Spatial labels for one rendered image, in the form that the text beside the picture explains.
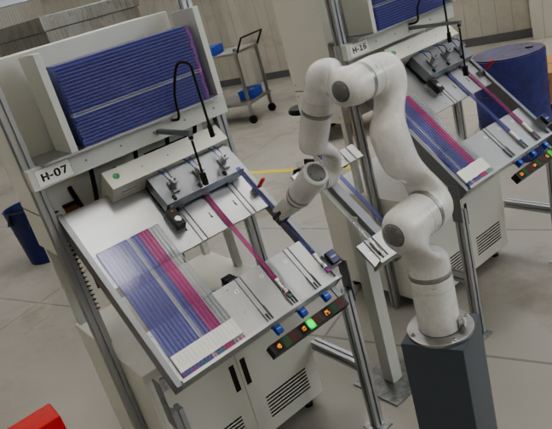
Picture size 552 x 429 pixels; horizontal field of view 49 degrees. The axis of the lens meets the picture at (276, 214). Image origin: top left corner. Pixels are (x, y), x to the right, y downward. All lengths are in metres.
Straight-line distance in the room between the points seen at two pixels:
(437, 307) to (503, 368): 1.11
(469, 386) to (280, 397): 0.98
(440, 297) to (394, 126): 0.49
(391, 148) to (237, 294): 0.78
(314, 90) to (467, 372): 0.88
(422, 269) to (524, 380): 1.17
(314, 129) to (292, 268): 0.60
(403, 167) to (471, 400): 0.70
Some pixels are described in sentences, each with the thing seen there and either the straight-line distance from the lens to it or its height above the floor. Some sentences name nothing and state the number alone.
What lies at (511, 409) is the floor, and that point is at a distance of 2.61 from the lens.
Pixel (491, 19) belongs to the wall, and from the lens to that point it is 9.62.
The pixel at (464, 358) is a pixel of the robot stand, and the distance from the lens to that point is 1.77.
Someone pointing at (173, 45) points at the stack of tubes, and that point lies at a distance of 2.22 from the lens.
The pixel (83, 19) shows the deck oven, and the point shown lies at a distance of 7.43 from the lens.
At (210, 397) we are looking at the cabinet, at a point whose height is 0.39.
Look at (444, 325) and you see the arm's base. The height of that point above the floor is 0.75.
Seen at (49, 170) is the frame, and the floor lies 1.36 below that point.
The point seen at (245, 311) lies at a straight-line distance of 2.02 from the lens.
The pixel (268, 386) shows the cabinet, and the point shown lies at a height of 0.26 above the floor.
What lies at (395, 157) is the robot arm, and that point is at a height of 1.25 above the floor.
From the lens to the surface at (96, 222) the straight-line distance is 2.14.
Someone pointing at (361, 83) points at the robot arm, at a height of 1.45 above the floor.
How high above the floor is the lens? 1.75
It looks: 21 degrees down
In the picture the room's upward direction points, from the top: 16 degrees counter-clockwise
